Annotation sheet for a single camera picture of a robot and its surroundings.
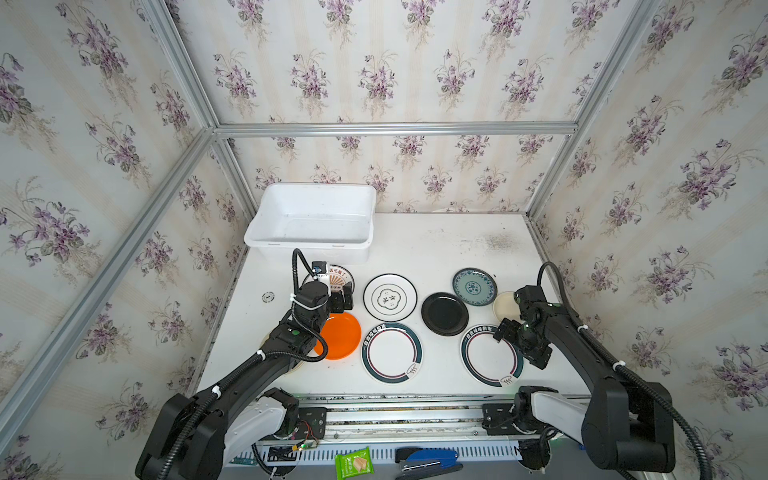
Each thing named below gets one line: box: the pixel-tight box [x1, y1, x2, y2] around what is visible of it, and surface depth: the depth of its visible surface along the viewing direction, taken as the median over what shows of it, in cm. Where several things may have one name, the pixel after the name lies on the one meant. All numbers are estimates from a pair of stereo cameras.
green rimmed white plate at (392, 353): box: [361, 322, 424, 385], surface depth 86 cm
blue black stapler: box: [394, 447, 463, 480], surface depth 68 cm
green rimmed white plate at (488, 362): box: [460, 324, 525, 388], surface depth 85 cm
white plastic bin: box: [244, 182, 377, 266], surface depth 116 cm
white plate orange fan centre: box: [329, 264, 355, 293], surface depth 103 cm
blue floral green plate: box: [452, 267, 498, 307], surface depth 100 cm
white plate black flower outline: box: [362, 273, 418, 323], surface depth 97 cm
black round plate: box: [420, 292, 470, 337], surface depth 94 cm
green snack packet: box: [334, 446, 375, 480], surface depth 69 cm
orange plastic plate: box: [314, 312, 362, 360], surface depth 90 cm
